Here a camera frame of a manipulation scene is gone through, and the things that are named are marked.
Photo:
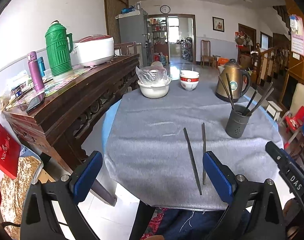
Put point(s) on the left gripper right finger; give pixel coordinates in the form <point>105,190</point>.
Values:
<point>254,210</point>

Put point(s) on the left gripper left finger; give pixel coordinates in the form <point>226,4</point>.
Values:
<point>38,218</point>

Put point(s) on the dark chopstick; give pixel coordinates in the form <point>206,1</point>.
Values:
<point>248,105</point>
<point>193,163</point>
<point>264,97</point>
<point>230,91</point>
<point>204,150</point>

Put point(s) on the red plastic child chair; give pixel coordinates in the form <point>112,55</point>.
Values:
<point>294,124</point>

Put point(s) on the small white stool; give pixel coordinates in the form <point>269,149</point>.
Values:
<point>273,110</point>

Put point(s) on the red book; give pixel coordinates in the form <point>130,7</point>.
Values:
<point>9,154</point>

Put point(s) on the dark grey utensil holder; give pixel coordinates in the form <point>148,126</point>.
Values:
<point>237,122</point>

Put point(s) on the dark carved wooden sideboard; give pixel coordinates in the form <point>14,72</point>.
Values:
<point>66,118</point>

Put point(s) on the black smartphone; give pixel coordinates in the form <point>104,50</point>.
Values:
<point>35,102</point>

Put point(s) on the gold electric kettle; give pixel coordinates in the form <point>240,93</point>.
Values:
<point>239,79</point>

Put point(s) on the grey table cloth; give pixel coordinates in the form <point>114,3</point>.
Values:
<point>155,147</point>

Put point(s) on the purple water bottle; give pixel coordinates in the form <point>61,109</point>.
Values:
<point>35,71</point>

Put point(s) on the red white bowl stack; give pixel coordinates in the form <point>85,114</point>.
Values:
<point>189,79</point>

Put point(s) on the blue water bottle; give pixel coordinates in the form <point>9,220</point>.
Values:
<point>41,66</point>

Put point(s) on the white pot with plastic bag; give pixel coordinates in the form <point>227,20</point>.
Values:
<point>153,81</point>

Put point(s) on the white pink rice cooker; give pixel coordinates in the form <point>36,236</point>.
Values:
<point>93,50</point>

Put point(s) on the green thermos jug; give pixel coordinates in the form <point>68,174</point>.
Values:
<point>59,45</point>

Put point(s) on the grey refrigerator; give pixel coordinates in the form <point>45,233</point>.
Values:
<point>133,27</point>

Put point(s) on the wall calendar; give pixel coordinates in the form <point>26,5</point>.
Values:
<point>297,34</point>

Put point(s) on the wooden chair by wall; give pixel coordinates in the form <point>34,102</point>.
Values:
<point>206,56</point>

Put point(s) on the framed wall picture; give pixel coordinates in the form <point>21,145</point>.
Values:
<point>218,24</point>

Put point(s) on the round wall clock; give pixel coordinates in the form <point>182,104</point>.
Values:
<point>165,9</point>

